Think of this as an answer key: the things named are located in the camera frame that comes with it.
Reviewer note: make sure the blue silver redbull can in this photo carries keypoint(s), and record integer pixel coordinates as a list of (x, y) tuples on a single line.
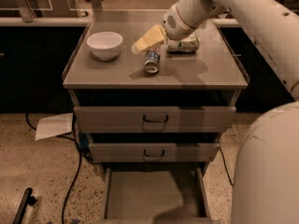
[(152, 59)]

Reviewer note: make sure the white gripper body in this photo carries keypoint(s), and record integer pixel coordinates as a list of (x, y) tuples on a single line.
[(176, 27)]

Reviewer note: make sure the white paper sheet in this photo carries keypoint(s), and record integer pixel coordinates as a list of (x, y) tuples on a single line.
[(54, 125)]

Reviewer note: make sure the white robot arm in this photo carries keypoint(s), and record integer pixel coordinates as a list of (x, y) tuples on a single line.
[(266, 179)]

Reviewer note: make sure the grey open bottom drawer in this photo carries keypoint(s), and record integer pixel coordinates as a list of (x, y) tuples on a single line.
[(155, 196)]

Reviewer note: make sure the black bar on floor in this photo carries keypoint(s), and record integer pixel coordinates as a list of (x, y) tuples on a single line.
[(28, 199)]

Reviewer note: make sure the crushed green white can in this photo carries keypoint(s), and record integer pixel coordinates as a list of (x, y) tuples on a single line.
[(188, 44)]

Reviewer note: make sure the grey top drawer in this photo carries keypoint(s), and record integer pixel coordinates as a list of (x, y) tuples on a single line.
[(154, 119)]

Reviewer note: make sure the grey middle drawer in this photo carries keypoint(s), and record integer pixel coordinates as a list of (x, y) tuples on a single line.
[(153, 152)]

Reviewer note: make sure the white ceramic bowl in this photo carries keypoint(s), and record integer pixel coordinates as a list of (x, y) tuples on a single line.
[(105, 45)]

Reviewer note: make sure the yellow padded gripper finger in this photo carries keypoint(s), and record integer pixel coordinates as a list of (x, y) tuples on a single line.
[(153, 38)]

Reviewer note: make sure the grey drawer cabinet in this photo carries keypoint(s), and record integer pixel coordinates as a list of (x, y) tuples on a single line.
[(209, 77)]

